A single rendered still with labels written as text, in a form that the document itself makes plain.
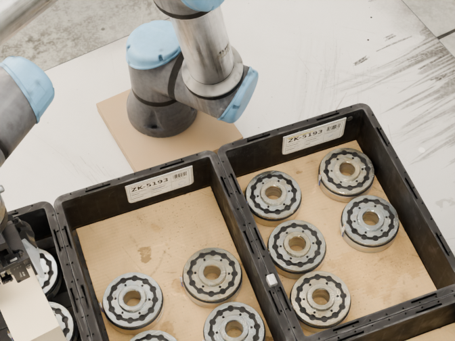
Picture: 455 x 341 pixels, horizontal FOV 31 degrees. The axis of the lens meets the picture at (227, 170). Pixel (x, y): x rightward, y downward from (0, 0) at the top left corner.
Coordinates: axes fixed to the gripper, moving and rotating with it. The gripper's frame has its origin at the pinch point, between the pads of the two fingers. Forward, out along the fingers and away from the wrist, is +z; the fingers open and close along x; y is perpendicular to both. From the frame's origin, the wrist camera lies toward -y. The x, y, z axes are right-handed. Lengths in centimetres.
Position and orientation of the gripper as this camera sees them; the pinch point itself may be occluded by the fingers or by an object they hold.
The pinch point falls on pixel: (8, 270)
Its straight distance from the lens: 123.5
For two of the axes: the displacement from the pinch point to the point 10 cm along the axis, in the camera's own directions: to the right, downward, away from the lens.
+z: 0.1, 5.3, 8.5
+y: 4.9, 7.4, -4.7
